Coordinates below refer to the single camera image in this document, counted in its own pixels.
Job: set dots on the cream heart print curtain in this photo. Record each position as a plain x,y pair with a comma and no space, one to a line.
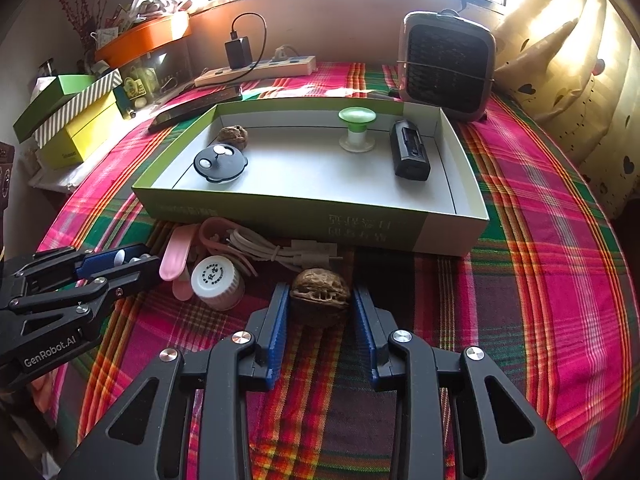
575,85

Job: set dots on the black phone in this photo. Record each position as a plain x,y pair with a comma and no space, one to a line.
200,105

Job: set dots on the brown walnut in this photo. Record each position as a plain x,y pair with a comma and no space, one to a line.
320,297
232,137

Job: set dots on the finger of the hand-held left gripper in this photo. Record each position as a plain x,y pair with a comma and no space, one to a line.
100,263
135,275

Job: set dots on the pink green plaid tablecloth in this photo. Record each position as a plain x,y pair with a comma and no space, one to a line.
525,285

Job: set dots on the white cylindrical cap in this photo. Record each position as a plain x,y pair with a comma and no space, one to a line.
217,280

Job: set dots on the red branch decoration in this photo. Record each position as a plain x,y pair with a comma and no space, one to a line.
75,0

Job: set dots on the green printed packet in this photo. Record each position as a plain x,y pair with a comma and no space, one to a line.
136,86

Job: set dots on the orange tray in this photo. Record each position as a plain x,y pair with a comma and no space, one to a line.
145,35

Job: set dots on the yellow cardboard box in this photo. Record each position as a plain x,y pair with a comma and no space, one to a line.
75,135

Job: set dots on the green top white spool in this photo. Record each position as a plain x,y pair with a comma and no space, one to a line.
356,115

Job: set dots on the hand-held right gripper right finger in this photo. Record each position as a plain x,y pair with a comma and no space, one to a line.
365,335

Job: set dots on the striped cardboard box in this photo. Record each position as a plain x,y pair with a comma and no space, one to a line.
75,102

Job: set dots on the pink plastic case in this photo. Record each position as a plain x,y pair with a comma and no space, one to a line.
175,255

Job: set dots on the beige power strip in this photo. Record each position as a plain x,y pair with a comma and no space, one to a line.
285,66

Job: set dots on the green white cardboard box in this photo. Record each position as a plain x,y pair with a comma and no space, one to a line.
310,175

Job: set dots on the black round lid white dots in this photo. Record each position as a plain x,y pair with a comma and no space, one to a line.
225,170

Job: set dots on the white tissue paper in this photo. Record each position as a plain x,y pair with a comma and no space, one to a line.
42,85

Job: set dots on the black charger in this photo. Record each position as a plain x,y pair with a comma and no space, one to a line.
237,52

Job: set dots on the pink curved clip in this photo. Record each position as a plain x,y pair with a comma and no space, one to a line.
212,242

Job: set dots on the white plug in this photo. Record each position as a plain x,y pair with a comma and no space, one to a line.
282,52

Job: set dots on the grey desktop heater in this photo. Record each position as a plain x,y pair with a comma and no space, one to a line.
445,65

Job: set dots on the black rectangular device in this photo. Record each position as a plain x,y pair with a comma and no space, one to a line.
410,160

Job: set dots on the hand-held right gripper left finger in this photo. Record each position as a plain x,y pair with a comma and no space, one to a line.
277,330

